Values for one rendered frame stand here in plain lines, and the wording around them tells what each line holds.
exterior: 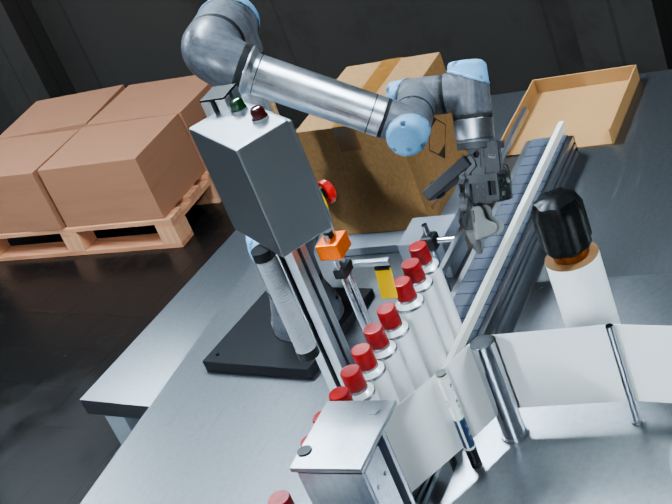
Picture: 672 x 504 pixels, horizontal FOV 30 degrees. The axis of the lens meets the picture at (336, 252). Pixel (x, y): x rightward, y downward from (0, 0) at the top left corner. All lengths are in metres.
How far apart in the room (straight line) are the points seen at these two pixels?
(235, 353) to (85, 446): 1.68
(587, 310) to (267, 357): 0.72
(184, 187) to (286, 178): 3.30
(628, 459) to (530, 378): 0.19
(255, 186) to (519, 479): 0.60
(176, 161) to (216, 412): 2.74
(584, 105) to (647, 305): 0.92
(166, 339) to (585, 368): 1.12
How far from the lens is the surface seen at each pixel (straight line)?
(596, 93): 3.07
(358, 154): 2.65
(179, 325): 2.78
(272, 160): 1.82
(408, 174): 2.63
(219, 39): 2.29
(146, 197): 4.99
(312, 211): 1.87
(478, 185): 2.37
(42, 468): 4.19
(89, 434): 4.21
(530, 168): 2.73
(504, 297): 2.36
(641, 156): 2.76
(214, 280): 2.89
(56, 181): 5.21
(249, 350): 2.53
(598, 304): 2.05
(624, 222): 2.54
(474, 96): 2.36
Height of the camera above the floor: 2.15
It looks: 28 degrees down
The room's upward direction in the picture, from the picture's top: 23 degrees counter-clockwise
